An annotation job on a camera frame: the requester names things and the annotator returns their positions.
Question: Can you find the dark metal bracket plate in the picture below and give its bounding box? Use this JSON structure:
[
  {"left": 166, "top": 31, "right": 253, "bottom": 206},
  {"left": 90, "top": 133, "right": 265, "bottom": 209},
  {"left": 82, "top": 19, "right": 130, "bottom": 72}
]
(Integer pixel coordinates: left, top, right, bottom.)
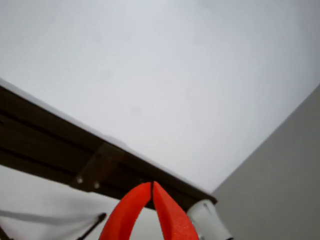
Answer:
[{"left": 70, "top": 142, "right": 124, "bottom": 195}]

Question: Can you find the white table leg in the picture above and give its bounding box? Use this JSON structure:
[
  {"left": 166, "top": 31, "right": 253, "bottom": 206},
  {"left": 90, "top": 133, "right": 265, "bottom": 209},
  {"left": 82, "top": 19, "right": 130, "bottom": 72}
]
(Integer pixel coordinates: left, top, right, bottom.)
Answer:
[{"left": 186, "top": 199, "right": 235, "bottom": 240}]

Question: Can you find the black aluminium table rail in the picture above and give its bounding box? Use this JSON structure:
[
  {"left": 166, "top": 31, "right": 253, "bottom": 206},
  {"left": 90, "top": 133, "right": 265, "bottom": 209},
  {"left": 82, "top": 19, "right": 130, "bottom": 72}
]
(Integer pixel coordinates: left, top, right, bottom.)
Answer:
[{"left": 0, "top": 84, "right": 219, "bottom": 211}]

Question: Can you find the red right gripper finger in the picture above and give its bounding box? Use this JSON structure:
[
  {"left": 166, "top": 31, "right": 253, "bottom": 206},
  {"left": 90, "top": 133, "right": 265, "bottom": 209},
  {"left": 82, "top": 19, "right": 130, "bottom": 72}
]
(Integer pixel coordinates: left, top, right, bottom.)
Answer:
[{"left": 152, "top": 180, "right": 201, "bottom": 240}]

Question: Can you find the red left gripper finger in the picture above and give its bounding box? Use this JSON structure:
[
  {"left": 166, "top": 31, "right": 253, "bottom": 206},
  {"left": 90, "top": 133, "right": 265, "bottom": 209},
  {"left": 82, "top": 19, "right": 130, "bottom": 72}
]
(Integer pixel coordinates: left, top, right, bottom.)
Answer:
[{"left": 98, "top": 181, "right": 152, "bottom": 240}]

